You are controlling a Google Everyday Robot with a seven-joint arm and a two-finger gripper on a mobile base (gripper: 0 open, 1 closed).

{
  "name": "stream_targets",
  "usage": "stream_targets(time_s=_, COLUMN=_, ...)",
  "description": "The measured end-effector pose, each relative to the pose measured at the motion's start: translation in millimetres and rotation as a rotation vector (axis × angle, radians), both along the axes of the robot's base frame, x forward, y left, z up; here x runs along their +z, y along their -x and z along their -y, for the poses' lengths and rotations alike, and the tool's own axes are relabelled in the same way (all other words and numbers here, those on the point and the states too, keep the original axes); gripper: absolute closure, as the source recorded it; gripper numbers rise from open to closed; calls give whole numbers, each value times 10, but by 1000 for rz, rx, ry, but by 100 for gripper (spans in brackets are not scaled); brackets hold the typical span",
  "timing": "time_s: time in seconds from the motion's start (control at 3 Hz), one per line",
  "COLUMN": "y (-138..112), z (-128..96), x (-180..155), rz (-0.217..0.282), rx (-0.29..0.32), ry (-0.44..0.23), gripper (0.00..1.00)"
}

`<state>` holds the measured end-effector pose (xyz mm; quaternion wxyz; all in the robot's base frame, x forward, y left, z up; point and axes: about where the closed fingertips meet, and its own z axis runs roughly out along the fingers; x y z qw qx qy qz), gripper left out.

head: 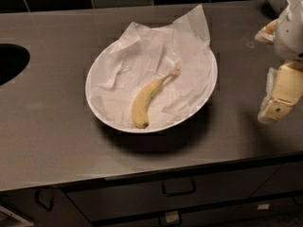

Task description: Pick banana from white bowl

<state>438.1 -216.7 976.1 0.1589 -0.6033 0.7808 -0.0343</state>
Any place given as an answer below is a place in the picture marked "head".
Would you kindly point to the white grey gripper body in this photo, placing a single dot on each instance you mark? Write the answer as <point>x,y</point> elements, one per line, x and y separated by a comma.
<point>290,28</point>

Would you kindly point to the white paper liner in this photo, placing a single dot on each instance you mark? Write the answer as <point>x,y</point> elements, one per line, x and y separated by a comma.
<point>176,54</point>

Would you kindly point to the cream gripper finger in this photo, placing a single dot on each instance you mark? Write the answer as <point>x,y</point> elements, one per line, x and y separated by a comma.
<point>284,88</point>
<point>266,34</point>

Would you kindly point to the dark cabinet door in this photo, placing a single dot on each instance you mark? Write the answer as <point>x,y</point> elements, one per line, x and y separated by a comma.
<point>44,207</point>

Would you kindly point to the dark upper drawer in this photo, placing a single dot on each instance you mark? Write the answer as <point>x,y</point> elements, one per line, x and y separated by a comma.
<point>142,198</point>

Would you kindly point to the yellow banana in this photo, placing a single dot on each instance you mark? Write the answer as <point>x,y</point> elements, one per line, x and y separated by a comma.
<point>142,100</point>

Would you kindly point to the white oval bowl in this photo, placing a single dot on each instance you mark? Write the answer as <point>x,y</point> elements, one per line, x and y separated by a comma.
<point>94,95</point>

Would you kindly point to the dark drawer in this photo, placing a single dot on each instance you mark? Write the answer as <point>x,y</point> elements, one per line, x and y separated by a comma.
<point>201,218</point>
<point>142,198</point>

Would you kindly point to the dark lower drawer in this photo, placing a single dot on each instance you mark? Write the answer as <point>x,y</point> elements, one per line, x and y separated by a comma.
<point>201,218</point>

